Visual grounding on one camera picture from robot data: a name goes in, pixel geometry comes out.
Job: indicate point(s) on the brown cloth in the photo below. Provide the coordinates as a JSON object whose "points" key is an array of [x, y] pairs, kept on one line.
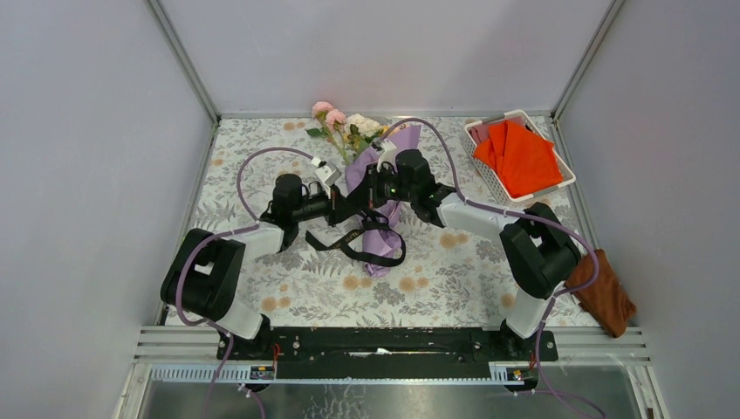
{"points": [[606, 300]]}

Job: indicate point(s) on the white plastic basket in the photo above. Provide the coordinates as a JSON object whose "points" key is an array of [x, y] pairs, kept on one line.
{"points": [[490, 178]]}

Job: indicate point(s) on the pink fake flower stem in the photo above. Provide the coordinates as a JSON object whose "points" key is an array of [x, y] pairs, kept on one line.
{"points": [[331, 126]]}

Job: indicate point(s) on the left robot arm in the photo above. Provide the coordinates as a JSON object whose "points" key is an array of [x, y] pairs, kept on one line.
{"points": [[205, 274]]}

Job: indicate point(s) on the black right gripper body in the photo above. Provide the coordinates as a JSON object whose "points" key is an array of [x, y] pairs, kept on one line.
{"points": [[383, 187]]}

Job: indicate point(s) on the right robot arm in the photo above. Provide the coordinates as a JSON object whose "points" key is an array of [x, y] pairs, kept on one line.
{"points": [[540, 251]]}

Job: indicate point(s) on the white fake flower stem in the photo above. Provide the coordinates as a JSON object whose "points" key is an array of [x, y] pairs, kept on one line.
{"points": [[360, 131]]}

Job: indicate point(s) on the orange folded paper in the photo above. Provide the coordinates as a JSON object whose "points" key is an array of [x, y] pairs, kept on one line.
{"points": [[524, 162]]}

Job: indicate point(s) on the floral patterned tablecloth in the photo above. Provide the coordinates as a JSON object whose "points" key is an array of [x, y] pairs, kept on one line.
{"points": [[449, 278]]}

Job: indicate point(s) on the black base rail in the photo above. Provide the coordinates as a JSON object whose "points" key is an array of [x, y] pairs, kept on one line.
{"points": [[396, 353]]}

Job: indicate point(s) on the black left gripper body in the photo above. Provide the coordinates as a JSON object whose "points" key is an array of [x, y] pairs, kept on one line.
{"points": [[313, 207]]}

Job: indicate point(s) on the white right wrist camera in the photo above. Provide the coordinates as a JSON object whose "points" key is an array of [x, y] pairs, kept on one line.
{"points": [[387, 152]]}

